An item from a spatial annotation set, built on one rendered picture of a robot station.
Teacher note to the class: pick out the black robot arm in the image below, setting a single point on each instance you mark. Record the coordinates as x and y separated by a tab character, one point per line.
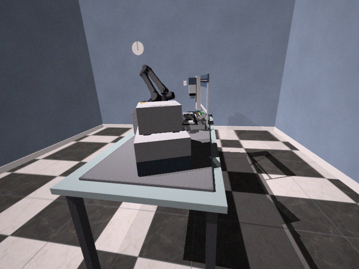
155	96

